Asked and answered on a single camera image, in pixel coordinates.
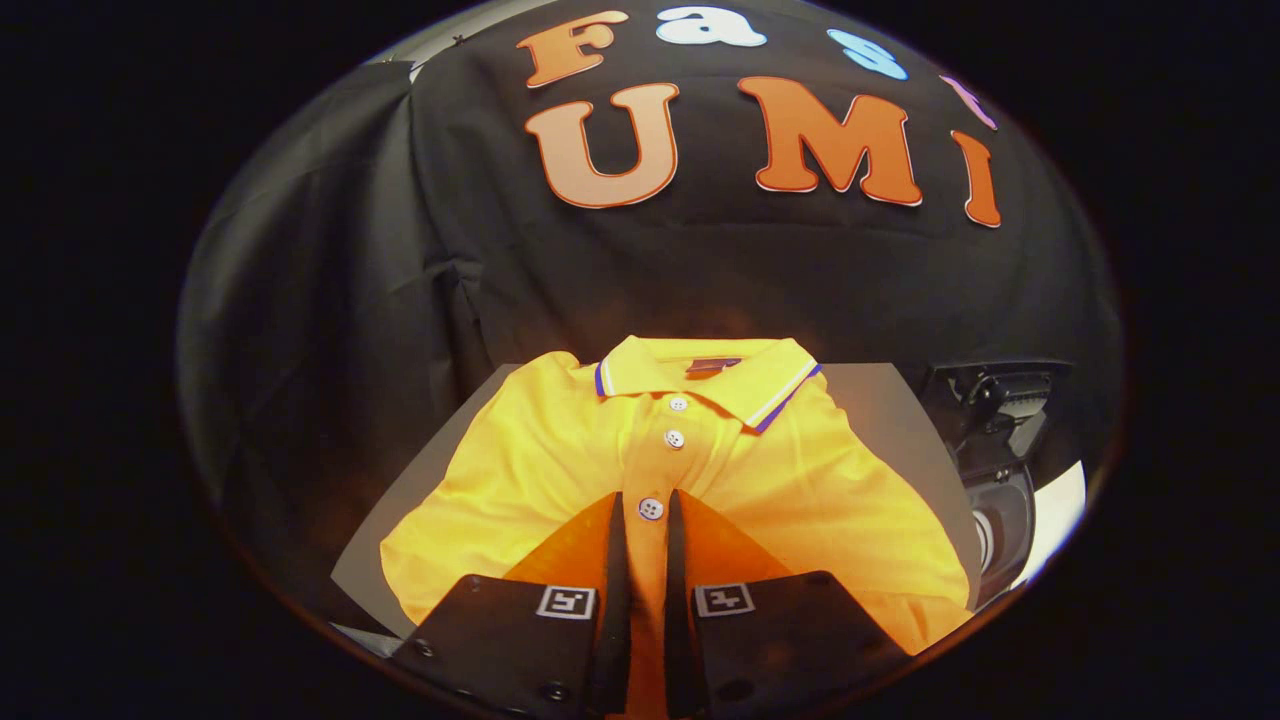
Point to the yellow polo shirt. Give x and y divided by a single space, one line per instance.
540 450

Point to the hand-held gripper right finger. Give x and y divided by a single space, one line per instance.
678 600

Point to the dark glass washing machine lid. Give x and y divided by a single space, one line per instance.
990 400

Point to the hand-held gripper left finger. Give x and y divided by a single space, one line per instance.
615 600

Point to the white sheet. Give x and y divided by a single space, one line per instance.
1060 510

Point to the black backdrop cloth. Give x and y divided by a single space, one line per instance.
700 280

